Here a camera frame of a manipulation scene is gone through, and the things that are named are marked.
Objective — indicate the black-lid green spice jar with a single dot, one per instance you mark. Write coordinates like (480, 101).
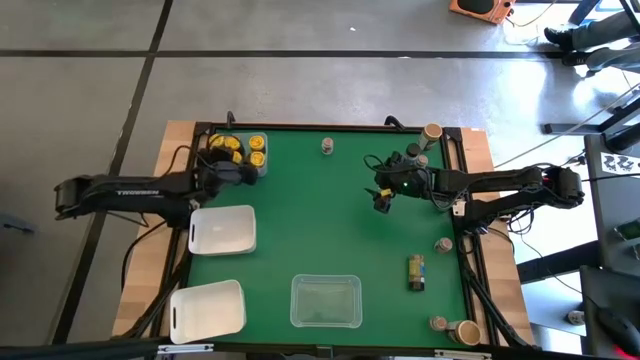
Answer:
(413, 149)

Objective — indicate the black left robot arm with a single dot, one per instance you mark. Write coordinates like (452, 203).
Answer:
(135, 192)

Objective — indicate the blue-grey floor object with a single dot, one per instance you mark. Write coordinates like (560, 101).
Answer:
(15, 225)

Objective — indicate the kraft-lid spice jar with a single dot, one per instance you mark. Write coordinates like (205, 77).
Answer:
(431, 132)
(467, 332)

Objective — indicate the green table mat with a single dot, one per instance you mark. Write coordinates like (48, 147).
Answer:
(320, 235)

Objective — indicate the small multicoloured box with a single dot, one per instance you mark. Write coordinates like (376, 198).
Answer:
(416, 272)

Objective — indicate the silver metal bracket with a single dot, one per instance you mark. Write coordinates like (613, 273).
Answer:
(185, 348)
(462, 354)

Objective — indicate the black desk leg bar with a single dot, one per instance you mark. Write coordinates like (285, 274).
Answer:
(555, 262)

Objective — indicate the grey desk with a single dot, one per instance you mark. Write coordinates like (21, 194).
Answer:
(612, 210)

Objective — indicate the black floor stand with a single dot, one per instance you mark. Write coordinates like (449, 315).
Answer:
(570, 130)

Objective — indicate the small metal can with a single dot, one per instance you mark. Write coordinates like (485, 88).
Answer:
(575, 317)

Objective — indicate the person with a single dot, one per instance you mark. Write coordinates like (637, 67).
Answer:
(605, 32)

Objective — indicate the large clear plastic bin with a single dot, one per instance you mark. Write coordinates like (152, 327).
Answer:
(326, 301)

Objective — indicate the orange box with black disc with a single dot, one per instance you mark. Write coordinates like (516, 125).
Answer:
(480, 10)

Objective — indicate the white paper with black marker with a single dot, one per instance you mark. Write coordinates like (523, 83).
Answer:
(620, 164)

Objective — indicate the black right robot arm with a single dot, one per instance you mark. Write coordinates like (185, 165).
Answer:
(500, 182)

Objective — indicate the green device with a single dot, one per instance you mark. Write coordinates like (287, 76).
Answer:
(631, 232)

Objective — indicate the black computer mouse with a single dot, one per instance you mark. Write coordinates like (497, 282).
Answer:
(620, 330)

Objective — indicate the black table frame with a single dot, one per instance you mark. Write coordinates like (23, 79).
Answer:
(280, 126)

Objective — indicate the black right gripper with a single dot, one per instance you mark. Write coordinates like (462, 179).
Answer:
(407, 182)

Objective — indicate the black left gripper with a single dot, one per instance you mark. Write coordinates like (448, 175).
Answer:
(227, 175)

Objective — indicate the small silver-lid spice jar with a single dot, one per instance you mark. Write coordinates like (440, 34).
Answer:
(438, 322)
(422, 160)
(327, 145)
(443, 245)

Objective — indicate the black frame clamp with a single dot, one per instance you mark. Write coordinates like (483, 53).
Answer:
(230, 120)
(393, 121)

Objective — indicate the small clear plastic bin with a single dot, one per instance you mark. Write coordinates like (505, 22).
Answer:
(245, 137)

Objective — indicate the black rig bar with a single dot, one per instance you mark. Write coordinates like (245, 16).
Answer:
(75, 350)

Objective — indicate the white plastic bin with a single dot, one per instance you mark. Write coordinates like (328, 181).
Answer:
(222, 230)
(207, 312)

